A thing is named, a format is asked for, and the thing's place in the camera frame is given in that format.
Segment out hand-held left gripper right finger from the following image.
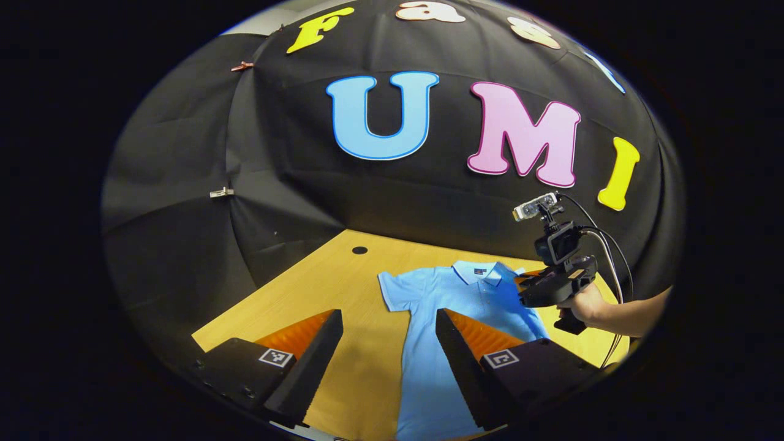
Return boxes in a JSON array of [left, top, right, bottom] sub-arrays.
[[435, 308, 604, 431]]

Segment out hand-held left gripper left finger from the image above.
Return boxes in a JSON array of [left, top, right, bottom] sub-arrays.
[[190, 309, 345, 429]]

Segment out light blue T-shirt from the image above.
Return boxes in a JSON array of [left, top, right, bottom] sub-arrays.
[[378, 260, 552, 441]]

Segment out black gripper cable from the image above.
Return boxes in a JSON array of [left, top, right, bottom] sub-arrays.
[[557, 192, 635, 369], [581, 227, 625, 304]]

